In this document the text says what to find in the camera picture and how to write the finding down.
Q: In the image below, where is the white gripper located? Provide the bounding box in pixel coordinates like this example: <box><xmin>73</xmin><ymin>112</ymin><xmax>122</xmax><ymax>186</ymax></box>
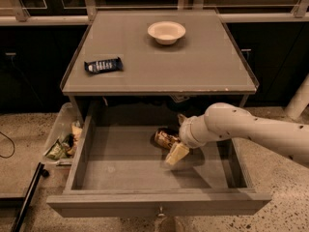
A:
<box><xmin>165</xmin><ymin>113</ymin><xmax>209</xmax><ymax>165</ymax></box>

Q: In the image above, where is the orange drink can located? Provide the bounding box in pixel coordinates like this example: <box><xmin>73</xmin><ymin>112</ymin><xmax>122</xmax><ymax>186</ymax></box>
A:
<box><xmin>154</xmin><ymin>128</ymin><xmax>180</xmax><ymax>150</ymax></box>

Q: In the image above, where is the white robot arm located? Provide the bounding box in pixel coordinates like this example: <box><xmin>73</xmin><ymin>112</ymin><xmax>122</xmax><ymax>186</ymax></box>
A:
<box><xmin>165</xmin><ymin>102</ymin><xmax>309</xmax><ymax>166</ymax></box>

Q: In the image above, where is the open grey top drawer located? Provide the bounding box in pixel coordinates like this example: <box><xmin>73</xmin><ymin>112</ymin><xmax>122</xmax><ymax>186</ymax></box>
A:
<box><xmin>47</xmin><ymin>101</ymin><xmax>271</xmax><ymax>217</ymax></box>

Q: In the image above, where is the metal drawer knob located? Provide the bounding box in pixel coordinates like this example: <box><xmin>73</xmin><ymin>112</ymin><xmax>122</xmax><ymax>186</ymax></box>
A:
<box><xmin>156</xmin><ymin>207</ymin><xmax>166</xmax><ymax>218</ymax></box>

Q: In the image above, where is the grey cabinet with counter top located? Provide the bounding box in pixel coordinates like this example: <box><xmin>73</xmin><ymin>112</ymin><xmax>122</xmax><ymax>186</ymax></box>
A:
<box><xmin>61</xmin><ymin>10</ymin><xmax>258</xmax><ymax>119</ymax></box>

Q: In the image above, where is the white paper bowl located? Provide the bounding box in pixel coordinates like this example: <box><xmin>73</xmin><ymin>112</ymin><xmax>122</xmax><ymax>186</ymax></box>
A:
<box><xmin>148</xmin><ymin>21</ymin><xmax>186</xmax><ymax>45</ymax></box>

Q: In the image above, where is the dark blue snack bar wrapper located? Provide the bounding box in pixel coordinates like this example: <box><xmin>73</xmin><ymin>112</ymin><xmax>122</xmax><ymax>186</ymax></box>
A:
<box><xmin>84</xmin><ymin>57</ymin><xmax>123</xmax><ymax>74</ymax></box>

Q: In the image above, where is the clear plastic snack bin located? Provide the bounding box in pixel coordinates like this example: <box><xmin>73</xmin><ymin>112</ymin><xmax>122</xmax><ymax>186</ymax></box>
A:
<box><xmin>42</xmin><ymin>102</ymin><xmax>83</xmax><ymax>166</ymax></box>

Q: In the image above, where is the green snack bag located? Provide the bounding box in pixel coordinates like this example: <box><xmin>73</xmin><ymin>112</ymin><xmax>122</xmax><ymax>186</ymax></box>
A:
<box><xmin>45</xmin><ymin>140</ymin><xmax>68</xmax><ymax>160</ymax></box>

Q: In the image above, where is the black metal bar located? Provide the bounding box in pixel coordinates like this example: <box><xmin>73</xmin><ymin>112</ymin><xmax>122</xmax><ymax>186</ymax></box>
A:
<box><xmin>11</xmin><ymin>162</ymin><xmax>49</xmax><ymax>232</ymax></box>

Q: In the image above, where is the black cable on floor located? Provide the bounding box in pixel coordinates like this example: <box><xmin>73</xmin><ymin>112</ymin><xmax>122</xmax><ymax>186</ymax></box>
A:
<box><xmin>0</xmin><ymin>130</ymin><xmax>16</xmax><ymax>160</ymax></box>

